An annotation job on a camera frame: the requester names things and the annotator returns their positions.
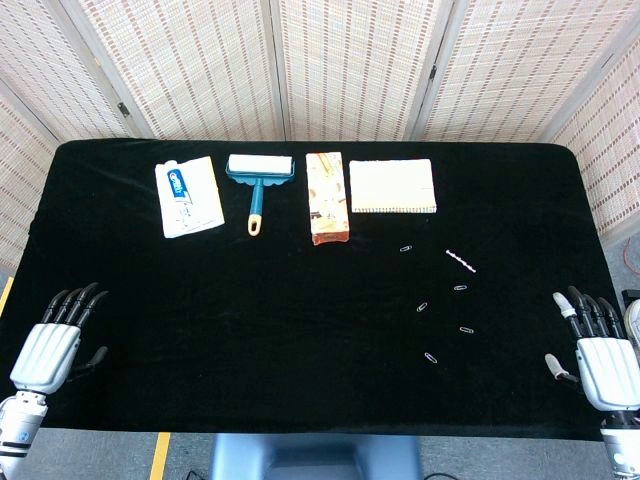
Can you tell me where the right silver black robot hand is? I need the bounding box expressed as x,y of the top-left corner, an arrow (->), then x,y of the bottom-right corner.
544,285 -> 640,412

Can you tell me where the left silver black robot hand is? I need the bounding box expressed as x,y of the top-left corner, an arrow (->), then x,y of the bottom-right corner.
9,282 -> 110,396

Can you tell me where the paper clip chain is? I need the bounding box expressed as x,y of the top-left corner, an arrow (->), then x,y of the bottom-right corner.
444,248 -> 478,274

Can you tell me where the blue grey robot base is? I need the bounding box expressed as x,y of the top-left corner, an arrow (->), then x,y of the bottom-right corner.
208,432 -> 424,480

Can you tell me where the yellow floor tape strip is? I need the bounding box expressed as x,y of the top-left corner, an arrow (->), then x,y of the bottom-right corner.
149,432 -> 173,480
0,275 -> 15,317

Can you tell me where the woven folding screen panel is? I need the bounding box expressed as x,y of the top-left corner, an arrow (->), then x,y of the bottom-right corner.
0,84 -> 61,274
0,0 -> 151,144
269,0 -> 456,142
547,34 -> 640,246
59,0 -> 286,142
407,0 -> 640,144

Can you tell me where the white blue toothpaste tube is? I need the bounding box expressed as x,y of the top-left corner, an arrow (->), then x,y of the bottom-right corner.
154,159 -> 201,234

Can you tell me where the black velvet tablecloth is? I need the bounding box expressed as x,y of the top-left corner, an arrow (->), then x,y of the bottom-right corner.
0,138 -> 634,442

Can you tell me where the teal lint roller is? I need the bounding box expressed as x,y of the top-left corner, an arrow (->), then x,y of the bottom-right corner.
224,153 -> 297,237

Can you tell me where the cream spiral notebook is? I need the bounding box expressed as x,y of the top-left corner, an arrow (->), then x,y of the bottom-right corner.
348,158 -> 438,216

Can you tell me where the orange snack box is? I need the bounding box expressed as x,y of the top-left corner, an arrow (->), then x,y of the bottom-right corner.
305,151 -> 352,247

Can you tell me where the red floor cable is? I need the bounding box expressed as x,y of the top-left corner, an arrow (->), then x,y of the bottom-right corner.
621,235 -> 640,277

